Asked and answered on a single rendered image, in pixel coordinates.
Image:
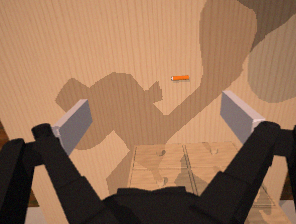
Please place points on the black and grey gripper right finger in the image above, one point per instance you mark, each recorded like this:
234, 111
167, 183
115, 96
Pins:
233, 191

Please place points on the orange cylinder with grey end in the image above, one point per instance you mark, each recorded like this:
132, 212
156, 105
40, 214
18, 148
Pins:
180, 77

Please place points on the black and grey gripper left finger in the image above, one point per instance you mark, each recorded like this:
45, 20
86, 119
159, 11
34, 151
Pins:
79, 201

